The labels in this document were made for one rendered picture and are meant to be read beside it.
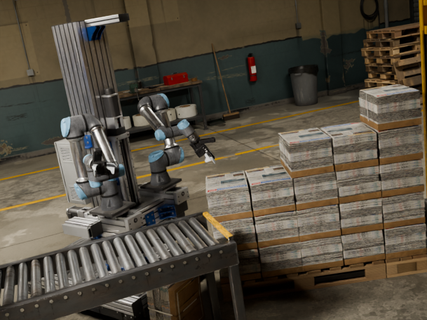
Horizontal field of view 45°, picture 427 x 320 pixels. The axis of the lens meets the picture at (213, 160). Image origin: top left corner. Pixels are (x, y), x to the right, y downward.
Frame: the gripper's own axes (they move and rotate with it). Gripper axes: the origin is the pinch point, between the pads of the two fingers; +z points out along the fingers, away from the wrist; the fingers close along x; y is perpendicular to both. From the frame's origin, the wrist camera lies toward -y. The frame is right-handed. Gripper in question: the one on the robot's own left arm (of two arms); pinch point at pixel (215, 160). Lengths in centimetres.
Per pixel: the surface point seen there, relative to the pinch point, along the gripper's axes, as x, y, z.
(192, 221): 59, 25, 7
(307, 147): 19, -55, 25
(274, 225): 20, -7, 56
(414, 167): 19, -104, 80
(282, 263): 20, 5, 83
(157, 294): 52, 74, 35
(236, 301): 100, 24, 44
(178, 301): 57, 65, 45
